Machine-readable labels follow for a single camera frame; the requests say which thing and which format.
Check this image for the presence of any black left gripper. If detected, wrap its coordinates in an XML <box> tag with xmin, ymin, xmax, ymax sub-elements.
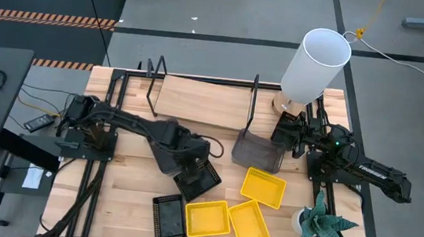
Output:
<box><xmin>175</xmin><ymin>137</ymin><xmax>214</xmax><ymax>189</ymax></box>

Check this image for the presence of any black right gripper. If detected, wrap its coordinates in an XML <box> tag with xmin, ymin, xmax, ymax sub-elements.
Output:
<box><xmin>270</xmin><ymin>110</ymin><xmax>310</xmax><ymax>160</ymax></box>

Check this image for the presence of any black plastic basket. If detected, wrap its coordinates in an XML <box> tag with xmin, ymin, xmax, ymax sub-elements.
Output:
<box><xmin>148</xmin><ymin>191</ymin><xmax>192</xmax><ymax>237</ymax></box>
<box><xmin>170</xmin><ymin>155</ymin><xmax>225</xmax><ymax>206</ymax></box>

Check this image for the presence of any dark grey translucent basket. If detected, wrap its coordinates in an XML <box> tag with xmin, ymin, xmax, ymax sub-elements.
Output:
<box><xmin>228</xmin><ymin>127</ymin><xmax>289</xmax><ymax>176</ymax></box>

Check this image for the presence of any yellow plastic basket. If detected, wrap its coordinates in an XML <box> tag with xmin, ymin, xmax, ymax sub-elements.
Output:
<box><xmin>239</xmin><ymin>165</ymin><xmax>289</xmax><ymax>211</ymax></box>
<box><xmin>225</xmin><ymin>197</ymin><xmax>276</xmax><ymax>237</ymax></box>
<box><xmin>181</xmin><ymin>196</ymin><xmax>235</xmax><ymax>237</ymax></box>

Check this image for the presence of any wooden shelf with black frames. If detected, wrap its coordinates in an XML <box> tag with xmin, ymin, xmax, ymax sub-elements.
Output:
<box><xmin>140</xmin><ymin>53</ymin><xmax>261</xmax><ymax>137</ymax></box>

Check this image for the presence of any white lamp with wooden base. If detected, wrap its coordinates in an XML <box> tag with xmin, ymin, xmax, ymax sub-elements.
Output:
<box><xmin>270</xmin><ymin>22</ymin><xmax>356</xmax><ymax>124</ymax></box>

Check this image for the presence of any green plant in white pot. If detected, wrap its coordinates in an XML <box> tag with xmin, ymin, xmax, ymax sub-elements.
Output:
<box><xmin>289</xmin><ymin>186</ymin><xmax>363</xmax><ymax>237</ymax></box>

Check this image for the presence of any white paper sheet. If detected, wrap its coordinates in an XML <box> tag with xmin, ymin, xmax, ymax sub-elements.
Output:
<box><xmin>21</xmin><ymin>162</ymin><xmax>46</xmax><ymax>191</ymax></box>

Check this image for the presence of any black power brick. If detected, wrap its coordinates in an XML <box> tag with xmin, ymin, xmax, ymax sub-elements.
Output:
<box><xmin>22</xmin><ymin>111</ymin><xmax>57</xmax><ymax>136</ymax></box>

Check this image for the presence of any black aluminium table frame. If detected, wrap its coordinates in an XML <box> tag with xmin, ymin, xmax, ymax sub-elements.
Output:
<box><xmin>39</xmin><ymin>60</ymin><xmax>387</xmax><ymax>237</ymax></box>

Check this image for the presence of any white cable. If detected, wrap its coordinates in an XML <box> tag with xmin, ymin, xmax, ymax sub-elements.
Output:
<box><xmin>338</xmin><ymin>29</ymin><xmax>424</xmax><ymax>82</ymax></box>

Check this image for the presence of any yellow cord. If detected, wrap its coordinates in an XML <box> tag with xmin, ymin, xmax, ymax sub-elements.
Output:
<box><xmin>354</xmin><ymin>0</ymin><xmax>390</xmax><ymax>43</ymax></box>

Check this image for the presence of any thin yellow wire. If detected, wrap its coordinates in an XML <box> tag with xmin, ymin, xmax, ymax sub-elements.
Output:
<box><xmin>14</xmin><ymin>93</ymin><xmax>61</xmax><ymax>118</ymax></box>

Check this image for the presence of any long black floor cable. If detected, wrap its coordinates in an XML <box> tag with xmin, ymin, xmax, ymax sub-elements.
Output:
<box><xmin>71</xmin><ymin>0</ymin><xmax>119</xmax><ymax>67</ymax></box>

